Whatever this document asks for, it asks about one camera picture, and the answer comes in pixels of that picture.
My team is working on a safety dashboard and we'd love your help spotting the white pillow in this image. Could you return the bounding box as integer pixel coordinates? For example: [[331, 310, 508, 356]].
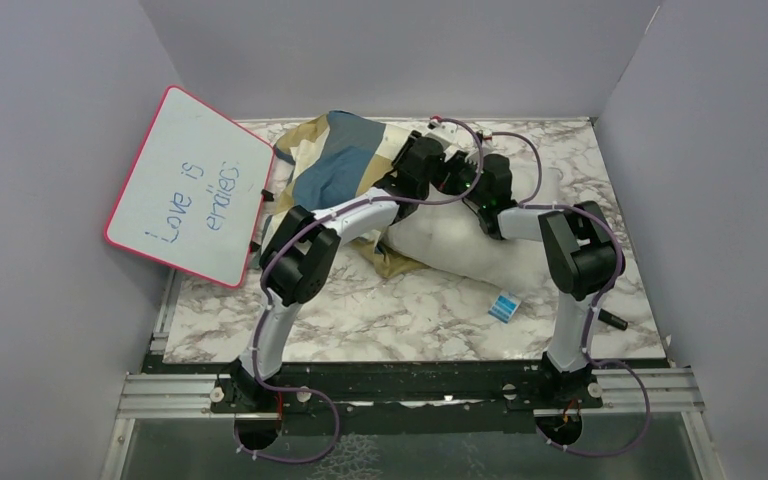
[[382, 137, 563, 297]]

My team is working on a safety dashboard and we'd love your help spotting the blue beige checked pillowcase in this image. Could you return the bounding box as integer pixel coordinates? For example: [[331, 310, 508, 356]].
[[259, 110, 412, 245]]

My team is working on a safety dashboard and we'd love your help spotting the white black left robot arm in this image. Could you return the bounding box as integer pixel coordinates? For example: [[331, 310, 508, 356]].
[[212, 127, 454, 411]]

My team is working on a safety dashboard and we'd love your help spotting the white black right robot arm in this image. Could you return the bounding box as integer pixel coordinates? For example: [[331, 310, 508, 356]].
[[431, 151, 625, 407]]

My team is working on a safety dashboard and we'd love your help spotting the blue white pillow tag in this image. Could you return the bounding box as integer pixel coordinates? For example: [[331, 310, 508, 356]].
[[488, 291, 521, 324]]

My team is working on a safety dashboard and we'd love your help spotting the black yellow marker pen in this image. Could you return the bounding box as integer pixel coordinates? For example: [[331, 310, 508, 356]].
[[598, 309, 629, 331]]

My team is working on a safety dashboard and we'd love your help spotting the pink framed whiteboard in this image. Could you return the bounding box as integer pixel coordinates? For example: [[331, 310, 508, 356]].
[[104, 85, 274, 288]]

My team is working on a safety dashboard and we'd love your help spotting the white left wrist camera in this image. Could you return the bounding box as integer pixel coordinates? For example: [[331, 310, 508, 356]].
[[424, 117, 458, 149]]

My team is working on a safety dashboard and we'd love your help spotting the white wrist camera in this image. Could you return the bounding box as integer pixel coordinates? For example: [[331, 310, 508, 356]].
[[466, 130, 496, 168], [424, 117, 458, 149]]

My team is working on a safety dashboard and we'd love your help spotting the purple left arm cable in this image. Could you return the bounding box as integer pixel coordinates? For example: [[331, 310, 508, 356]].
[[251, 117, 486, 464]]

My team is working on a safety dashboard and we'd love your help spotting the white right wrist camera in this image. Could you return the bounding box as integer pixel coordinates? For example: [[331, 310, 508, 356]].
[[466, 130, 496, 168]]

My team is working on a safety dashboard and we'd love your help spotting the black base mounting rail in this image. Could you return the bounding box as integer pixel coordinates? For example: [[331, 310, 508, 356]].
[[142, 354, 604, 437]]

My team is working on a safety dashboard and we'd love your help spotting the aluminium frame rail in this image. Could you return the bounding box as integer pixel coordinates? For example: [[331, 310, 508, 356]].
[[101, 273, 724, 479]]

